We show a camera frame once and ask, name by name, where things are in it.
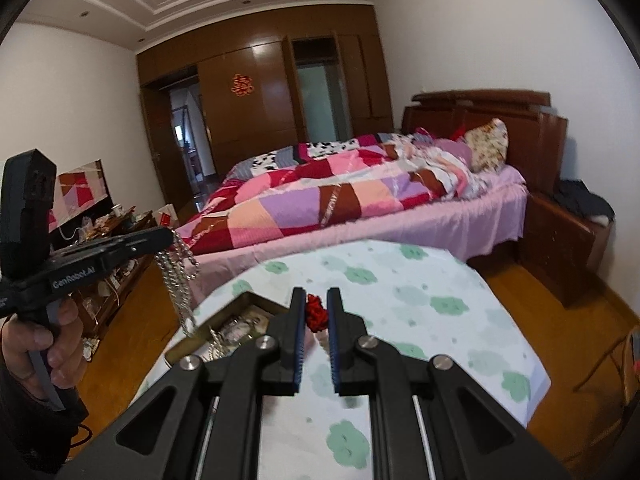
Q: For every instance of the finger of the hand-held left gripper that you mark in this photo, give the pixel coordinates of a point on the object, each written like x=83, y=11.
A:
x=130, y=242

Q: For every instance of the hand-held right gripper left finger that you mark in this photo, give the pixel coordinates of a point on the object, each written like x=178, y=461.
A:
x=299, y=340

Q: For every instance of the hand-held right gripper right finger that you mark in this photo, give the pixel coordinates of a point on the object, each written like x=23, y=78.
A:
x=334, y=345

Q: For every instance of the red knot pendant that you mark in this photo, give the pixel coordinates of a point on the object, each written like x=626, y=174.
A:
x=316, y=312

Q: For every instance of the metal tin box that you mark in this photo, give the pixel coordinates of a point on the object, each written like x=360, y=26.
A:
x=200, y=332

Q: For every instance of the person's left forearm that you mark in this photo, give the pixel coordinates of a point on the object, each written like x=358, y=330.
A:
x=30, y=435

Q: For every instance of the person's left hand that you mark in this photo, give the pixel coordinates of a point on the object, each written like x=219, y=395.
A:
x=20, y=355

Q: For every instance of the white cup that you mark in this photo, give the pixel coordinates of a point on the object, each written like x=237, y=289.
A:
x=117, y=210

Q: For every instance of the low wooden cabinet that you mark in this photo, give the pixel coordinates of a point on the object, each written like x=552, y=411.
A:
x=120, y=280

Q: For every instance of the television with patchwork cover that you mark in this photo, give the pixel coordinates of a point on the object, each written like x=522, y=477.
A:
x=82, y=190

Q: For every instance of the table with green-flower cloth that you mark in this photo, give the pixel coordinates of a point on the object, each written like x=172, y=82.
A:
x=425, y=285

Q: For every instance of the patchwork quilt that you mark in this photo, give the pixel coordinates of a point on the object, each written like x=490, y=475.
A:
x=300, y=200

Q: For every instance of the wooden wardrobe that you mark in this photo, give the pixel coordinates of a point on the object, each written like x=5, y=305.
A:
x=240, y=135

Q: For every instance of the bed with pink sheet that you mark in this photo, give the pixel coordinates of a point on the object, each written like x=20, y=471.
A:
x=425, y=220

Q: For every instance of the black white printed blanket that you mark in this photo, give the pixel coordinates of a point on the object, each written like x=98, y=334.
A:
x=280, y=157

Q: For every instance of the red paper decoration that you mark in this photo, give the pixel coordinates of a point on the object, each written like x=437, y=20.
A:
x=243, y=85

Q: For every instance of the pink floral duvet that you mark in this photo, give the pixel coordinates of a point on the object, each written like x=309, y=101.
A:
x=440, y=160

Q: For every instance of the wooden nightstand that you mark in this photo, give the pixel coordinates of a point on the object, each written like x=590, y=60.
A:
x=555, y=250

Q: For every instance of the floral pillow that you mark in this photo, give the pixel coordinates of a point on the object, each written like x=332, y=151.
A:
x=487, y=147

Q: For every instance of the dark clothes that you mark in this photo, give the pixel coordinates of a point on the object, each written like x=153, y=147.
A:
x=585, y=200

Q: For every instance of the wooden bed headboard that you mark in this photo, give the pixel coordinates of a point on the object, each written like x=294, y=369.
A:
x=525, y=125

